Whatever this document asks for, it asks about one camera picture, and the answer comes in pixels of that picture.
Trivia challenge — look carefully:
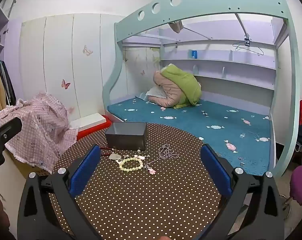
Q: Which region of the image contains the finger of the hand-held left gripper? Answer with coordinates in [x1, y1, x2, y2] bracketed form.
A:
[0, 117, 23, 172]

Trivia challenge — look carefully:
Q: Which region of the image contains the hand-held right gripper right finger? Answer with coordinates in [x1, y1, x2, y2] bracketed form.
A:
[200, 144, 291, 240]

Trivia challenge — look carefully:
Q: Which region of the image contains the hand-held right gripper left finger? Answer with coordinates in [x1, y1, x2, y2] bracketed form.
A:
[17, 144, 109, 240]

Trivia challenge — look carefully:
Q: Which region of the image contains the red bead bracelet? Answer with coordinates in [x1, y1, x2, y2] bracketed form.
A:
[99, 146, 116, 157]

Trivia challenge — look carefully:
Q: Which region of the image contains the pale green bead bracelet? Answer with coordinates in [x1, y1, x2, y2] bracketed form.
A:
[118, 156, 144, 173]

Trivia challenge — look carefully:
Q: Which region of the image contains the grey metal box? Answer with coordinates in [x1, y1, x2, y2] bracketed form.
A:
[105, 122, 149, 152]

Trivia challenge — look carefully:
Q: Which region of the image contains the silver chain necklace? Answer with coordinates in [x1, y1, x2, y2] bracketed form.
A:
[144, 144, 180, 168]

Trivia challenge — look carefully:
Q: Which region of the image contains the pink checked cloth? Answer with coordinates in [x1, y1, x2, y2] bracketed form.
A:
[0, 92, 79, 174]

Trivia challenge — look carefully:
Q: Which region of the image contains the dark hanging garment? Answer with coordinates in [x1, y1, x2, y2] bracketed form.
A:
[0, 59, 17, 106]

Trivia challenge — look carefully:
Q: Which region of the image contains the teal candy print bed cover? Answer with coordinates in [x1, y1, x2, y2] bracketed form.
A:
[107, 97, 271, 177]

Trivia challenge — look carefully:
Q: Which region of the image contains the white box with red base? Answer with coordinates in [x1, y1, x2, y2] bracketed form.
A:
[69, 113, 114, 140]

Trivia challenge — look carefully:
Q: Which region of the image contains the brown polka dot tablecloth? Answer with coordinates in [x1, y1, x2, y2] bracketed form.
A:
[49, 123, 244, 240]

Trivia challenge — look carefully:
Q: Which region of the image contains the purple stool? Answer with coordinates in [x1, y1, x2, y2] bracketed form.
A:
[278, 165, 302, 221]

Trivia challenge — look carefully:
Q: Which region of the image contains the white wardrobe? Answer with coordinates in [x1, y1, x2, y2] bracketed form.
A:
[18, 14, 126, 120]

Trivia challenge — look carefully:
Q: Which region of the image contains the green quilt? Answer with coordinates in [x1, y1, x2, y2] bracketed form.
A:
[161, 64, 202, 109]

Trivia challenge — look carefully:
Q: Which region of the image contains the pink quilt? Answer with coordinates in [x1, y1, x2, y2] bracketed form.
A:
[153, 70, 189, 108]

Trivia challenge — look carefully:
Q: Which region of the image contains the white pillow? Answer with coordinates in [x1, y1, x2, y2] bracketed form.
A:
[145, 87, 166, 99]

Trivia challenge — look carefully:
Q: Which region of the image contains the lilac closet shelf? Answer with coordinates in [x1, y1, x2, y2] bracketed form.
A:
[0, 5, 16, 55]

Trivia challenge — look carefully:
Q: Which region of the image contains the beige hanging cloth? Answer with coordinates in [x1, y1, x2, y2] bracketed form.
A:
[169, 20, 184, 34]

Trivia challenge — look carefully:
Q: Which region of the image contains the lilac wall shelf unit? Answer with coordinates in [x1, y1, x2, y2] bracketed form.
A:
[159, 20, 289, 91]

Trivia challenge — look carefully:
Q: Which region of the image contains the wire clothes hanger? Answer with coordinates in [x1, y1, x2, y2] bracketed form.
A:
[232, 41, 264, 56]

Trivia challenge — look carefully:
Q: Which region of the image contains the pale green bunk bed frame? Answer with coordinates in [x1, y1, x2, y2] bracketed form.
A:
[102, 0, 302, 178]

